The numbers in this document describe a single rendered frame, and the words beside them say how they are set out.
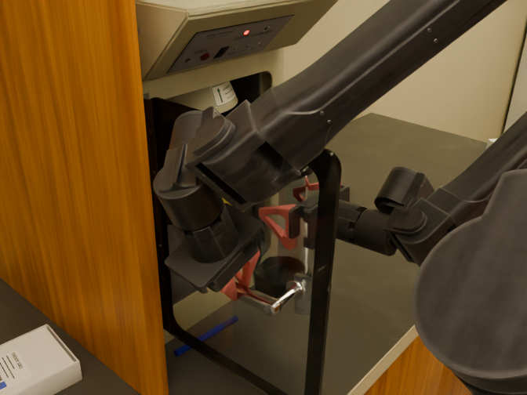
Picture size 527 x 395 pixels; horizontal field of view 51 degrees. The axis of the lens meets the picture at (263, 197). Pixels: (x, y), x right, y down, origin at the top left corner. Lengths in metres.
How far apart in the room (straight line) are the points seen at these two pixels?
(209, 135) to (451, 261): 0.28
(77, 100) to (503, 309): 0.59
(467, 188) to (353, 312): 0.42
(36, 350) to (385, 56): 0.73
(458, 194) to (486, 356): 0.52
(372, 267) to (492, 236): 0.95
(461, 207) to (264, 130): 0.33
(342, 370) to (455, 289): 0.71
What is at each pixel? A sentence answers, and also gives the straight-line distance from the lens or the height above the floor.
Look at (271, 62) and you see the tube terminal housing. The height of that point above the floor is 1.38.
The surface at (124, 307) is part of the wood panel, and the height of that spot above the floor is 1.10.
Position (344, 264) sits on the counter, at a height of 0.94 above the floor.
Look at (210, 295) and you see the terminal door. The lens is 0.81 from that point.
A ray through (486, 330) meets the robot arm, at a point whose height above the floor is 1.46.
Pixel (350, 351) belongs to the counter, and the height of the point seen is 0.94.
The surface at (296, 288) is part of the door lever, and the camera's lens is 0.67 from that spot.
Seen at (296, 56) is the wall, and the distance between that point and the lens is 1.74.
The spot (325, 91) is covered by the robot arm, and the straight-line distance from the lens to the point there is 0.47.
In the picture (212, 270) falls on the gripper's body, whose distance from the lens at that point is 0.59.
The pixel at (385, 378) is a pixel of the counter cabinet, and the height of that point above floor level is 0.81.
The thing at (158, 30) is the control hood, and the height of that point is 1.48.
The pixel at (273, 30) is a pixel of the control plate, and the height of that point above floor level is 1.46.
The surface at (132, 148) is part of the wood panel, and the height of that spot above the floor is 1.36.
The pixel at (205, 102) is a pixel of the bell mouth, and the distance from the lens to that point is 0.89.
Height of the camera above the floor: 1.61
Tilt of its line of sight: 27 degrees down
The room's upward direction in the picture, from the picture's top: 1 degrees clockwise
